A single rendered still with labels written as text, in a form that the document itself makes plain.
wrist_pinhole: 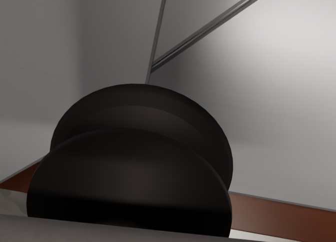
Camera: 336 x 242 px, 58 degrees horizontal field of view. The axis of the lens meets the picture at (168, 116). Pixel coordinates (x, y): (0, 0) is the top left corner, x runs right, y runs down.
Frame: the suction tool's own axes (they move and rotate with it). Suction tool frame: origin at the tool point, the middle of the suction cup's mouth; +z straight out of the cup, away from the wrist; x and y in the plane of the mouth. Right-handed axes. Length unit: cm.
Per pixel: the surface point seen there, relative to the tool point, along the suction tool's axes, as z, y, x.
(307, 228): 7.2, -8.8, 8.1
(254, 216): 7.2, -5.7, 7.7
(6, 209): 22.6, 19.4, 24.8
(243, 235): 22.0, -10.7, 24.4
